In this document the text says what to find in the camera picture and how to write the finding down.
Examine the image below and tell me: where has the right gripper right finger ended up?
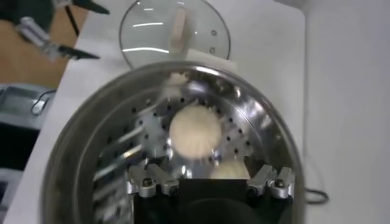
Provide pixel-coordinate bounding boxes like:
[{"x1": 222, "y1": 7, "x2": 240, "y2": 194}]
[{"x1": 246, "y1": 164, "x2": 296, "y2": 200}]

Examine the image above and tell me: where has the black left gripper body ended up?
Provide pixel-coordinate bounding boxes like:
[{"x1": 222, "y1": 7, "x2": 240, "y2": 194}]
[{"x1": 0, "y1": 0, "x2": 57, "y2": 31}]

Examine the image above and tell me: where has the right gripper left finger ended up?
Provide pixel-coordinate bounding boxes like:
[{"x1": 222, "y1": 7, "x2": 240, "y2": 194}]
[{"x1": 126, "y1": 164, "x2": 180, "y2": 198}]

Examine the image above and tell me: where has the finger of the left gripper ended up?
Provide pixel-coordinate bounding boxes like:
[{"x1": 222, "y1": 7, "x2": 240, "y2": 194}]
[
  {"x1": 16, "y1": 16, "x2": 101, "y2": 61},
  {"x1": 51, "y1": 0, "x2": 110, "y2": 15}
]

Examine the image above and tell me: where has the white steamed baozi bun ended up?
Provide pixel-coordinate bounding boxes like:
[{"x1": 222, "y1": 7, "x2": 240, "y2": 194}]
[
  {"x1": 210, "y1": 159, "x2": 252, "y2": 180},
  {"x1": 168, "y1": 103, "x2": 223, "y2": 161}
]

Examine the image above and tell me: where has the round glass pot lid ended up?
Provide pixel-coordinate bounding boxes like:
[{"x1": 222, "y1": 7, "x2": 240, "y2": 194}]
[{"x1": 118, "y1": 0, "x2": 232, "y2": 69}]

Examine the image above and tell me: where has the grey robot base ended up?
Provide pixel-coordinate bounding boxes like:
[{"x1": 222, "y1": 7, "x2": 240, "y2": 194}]
[{"x1": 0, "y1": 84, "x2": 57, "y2": 130}]

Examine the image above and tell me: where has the perforated steel steamer pot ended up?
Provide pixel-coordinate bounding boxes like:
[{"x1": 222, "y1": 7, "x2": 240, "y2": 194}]
[{"x1": 41, "y1": 50, "x2": 305, "y2": 224}]

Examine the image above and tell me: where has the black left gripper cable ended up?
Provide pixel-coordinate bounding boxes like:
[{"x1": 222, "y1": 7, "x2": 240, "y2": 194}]
[{"x1": 65, "y1": 5, "x2": 81, "y2": 37}]

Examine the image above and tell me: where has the black cooker power cord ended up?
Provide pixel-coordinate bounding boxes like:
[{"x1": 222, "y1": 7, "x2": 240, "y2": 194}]
[{"x1": 304, "y1": 187, "x2": 330, "y2": 205}]

